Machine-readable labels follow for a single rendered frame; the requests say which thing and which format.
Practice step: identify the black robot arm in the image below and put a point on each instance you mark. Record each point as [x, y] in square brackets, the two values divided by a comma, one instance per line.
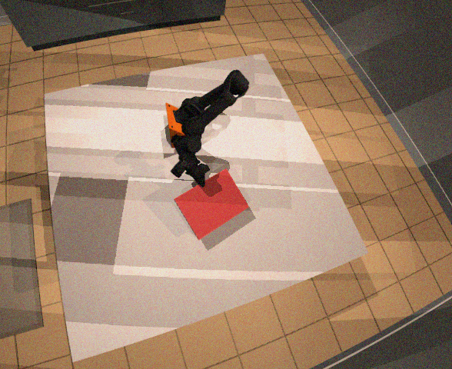
[194, 118]

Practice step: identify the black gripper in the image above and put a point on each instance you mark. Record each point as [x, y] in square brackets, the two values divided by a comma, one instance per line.
[197, 172]

